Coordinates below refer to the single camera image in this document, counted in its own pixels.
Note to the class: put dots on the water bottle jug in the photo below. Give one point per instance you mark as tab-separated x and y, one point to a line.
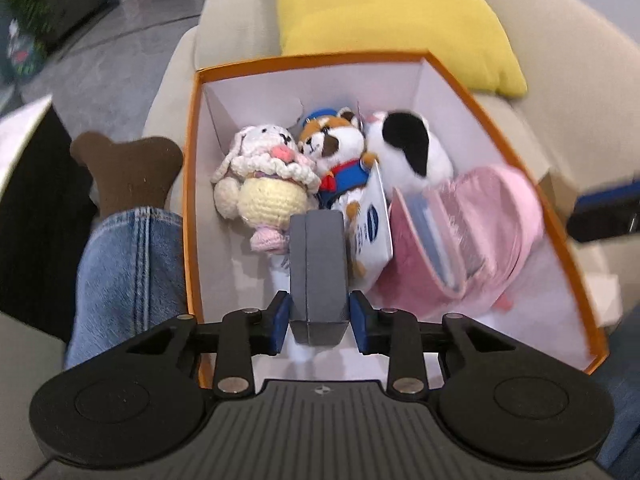
22	57

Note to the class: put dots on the white marble side table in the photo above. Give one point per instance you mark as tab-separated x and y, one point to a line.
16	130

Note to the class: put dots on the person leg in jeans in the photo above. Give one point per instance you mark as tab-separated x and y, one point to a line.
129	279

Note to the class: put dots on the brown cardboard box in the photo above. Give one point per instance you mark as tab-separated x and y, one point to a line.
561	192

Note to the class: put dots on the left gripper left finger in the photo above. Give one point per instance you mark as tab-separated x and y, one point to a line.
246	333

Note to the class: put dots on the white box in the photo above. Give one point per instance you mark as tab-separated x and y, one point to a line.
604	293

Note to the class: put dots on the pink notebook wallet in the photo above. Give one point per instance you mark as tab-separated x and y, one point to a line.
435	252

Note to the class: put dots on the crochet bunny doll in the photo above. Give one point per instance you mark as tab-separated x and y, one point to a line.
264	180

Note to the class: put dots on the yellow cushion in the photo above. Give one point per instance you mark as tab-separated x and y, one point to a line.
465	35

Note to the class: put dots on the orange cardboard box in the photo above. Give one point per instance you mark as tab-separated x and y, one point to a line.
544	304

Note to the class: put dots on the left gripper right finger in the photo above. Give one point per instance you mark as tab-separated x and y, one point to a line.
392	333

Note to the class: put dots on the red panda sailor plush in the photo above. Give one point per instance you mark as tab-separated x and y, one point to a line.
335	143

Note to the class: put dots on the black white dog plush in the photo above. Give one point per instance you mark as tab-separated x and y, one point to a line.
409	155

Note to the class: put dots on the grey gift box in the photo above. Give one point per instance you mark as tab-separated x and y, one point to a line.
318	278

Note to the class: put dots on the pink fabric pouch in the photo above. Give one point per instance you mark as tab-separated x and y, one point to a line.
507	221

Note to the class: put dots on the white blue card packet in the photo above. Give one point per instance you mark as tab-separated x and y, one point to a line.
369	236

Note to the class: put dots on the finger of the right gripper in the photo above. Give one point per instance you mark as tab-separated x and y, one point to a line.
605	213

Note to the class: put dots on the brown sock foot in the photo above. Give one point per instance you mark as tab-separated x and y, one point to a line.
128	175

